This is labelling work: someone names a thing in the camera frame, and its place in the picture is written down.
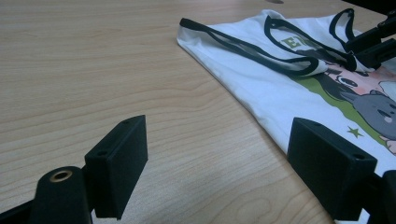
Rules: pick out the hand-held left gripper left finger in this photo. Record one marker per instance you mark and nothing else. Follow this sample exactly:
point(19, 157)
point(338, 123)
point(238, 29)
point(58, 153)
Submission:
point(118, 161)

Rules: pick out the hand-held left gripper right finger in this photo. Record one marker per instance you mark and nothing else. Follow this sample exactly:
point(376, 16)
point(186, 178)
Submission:
point(330, 165)

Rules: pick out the white printed tank top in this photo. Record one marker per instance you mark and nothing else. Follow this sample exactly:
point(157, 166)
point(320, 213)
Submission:
point(264, 90)

